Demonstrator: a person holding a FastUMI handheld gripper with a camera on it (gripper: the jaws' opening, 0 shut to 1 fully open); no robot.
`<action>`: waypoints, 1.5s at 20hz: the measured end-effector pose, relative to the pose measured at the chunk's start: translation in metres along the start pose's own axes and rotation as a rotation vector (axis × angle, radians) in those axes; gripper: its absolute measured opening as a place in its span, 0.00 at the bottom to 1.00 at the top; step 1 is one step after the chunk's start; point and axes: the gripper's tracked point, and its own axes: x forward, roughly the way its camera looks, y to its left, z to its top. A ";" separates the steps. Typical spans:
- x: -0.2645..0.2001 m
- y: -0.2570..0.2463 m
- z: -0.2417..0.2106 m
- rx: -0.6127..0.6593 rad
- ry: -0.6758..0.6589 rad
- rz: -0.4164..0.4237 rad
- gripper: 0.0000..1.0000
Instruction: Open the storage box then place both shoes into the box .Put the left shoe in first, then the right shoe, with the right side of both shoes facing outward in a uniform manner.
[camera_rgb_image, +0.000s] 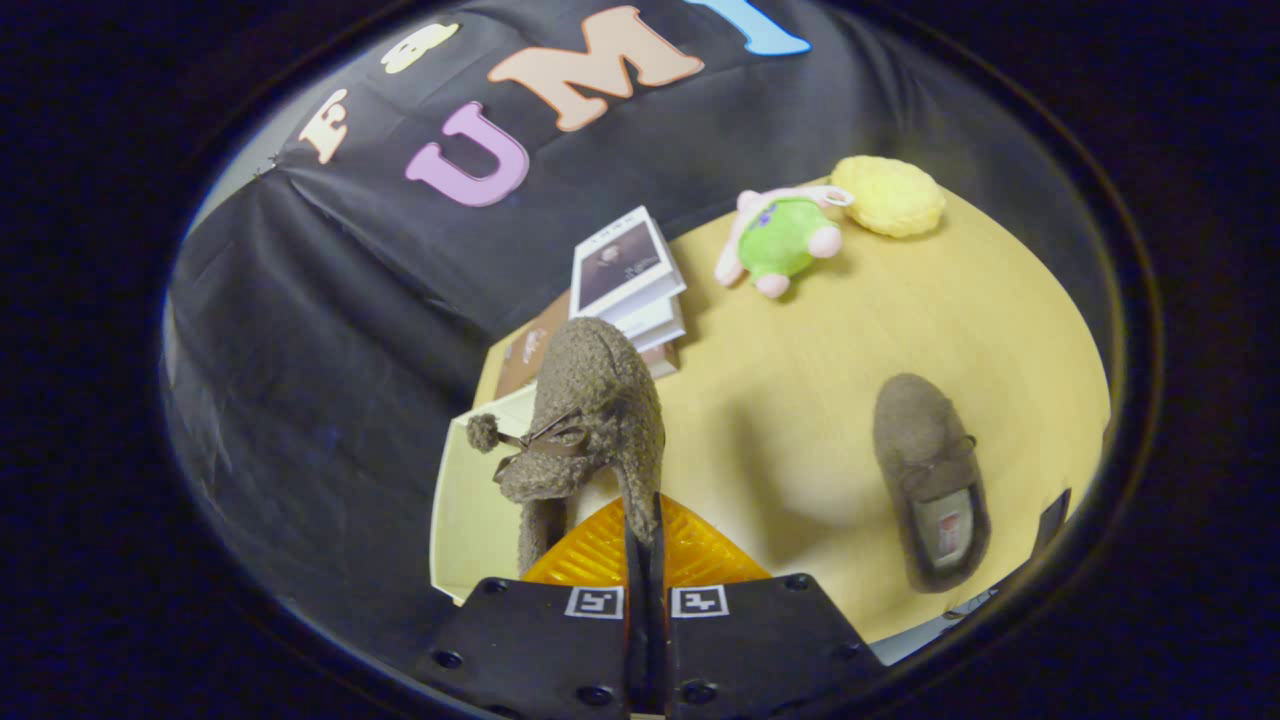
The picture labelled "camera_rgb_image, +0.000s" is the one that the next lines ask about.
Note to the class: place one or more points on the grey lidded storage box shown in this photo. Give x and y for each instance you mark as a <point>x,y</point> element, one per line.
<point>475,510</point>

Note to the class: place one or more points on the brown fuzzy slipper shoe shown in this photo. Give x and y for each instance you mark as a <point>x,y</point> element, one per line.
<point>915,430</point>
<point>600,400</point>

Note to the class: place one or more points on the thin brown-edged book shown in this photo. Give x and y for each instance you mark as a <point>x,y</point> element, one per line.
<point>665,360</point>

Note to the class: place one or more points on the green and pink plush toy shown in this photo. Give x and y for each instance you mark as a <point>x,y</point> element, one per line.
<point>780,240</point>

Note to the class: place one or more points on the white portrait cover book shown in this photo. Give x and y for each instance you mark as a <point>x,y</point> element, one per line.
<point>620,265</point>

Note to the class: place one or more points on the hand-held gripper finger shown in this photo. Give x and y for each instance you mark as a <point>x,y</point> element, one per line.
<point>660,640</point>
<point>635,640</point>

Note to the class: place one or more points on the brown cover book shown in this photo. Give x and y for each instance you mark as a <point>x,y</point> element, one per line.
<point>525,350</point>

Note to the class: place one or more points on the plain white book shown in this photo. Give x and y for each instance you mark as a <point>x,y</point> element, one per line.
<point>660,328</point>

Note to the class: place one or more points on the yellow plush toy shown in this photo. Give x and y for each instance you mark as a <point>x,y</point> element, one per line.
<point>890,195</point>

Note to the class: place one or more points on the black backdrop cloth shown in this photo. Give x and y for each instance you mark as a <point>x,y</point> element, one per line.
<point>330,330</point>

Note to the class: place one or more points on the dark flat panel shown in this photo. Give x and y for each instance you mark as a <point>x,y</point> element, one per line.
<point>1050,520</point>

